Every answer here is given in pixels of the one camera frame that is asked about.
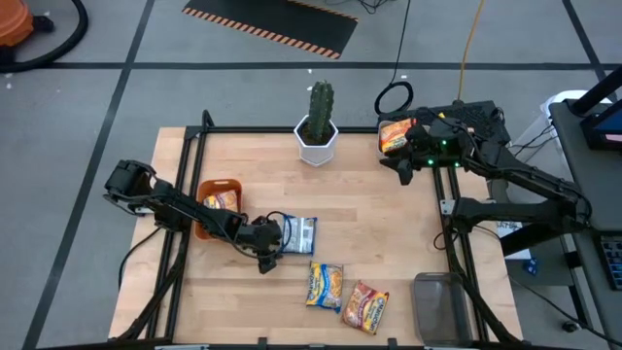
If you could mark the white hexagonal plant pot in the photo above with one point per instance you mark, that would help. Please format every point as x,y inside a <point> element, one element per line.
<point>311,155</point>

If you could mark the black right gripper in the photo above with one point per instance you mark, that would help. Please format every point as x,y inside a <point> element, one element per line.
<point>442,150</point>

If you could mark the blue soy sauce ramen pack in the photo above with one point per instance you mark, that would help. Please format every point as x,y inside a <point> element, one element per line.
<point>324,287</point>
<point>301,235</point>

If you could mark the green cactus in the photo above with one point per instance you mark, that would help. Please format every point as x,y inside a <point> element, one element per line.
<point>321,109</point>

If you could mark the black monitor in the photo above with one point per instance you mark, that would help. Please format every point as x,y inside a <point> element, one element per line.
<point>595,136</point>

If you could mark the small blue object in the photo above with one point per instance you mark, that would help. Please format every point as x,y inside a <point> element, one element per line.
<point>530,266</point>

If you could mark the orange chicken ramen pack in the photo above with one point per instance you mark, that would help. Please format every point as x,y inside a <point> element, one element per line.
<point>393,136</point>

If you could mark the orange shop vacuum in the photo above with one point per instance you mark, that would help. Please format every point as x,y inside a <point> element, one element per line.
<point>14,22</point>

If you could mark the dark grey plastic bin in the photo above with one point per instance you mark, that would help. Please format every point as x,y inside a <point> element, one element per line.
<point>439,311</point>

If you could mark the black keyboard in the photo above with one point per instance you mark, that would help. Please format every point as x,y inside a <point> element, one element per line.
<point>613,262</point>

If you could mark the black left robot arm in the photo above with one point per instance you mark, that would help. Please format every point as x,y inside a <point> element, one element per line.
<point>184,211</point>

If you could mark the grey desk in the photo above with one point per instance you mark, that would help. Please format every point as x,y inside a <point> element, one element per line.
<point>602,160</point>

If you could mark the orange plastic bin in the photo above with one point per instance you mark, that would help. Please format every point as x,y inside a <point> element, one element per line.
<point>216,185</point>

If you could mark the light grey plastic bin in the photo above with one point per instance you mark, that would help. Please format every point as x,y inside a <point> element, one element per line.
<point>389,156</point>

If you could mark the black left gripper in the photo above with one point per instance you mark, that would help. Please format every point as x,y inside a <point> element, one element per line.
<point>257,238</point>

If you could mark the black aluminium table frame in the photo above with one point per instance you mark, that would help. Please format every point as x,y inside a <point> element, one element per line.
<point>243,129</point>

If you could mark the white paper sheet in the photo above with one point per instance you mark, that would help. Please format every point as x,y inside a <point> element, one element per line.
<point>512,233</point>

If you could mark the red beef ramen pack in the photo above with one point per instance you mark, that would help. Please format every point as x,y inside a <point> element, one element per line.
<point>221,200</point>
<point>365,307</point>

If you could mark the white translucent container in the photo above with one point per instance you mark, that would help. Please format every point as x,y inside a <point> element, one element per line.
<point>559,104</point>

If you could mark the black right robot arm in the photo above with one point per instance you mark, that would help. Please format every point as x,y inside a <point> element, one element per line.
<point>525,214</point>

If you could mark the black hazard-striped floor mat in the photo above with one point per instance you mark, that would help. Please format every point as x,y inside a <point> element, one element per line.
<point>272,22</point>

